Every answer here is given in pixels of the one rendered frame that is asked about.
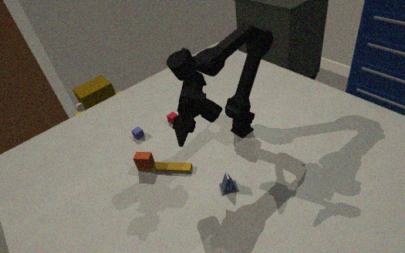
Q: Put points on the red block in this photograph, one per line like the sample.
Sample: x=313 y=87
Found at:
x=171 y=117

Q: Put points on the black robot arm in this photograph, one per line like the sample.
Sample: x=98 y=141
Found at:
x=210 y=61

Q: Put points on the blue cube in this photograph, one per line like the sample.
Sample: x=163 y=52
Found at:
x=137 y=133

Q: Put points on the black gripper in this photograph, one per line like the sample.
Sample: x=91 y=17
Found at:
x=191 y=98

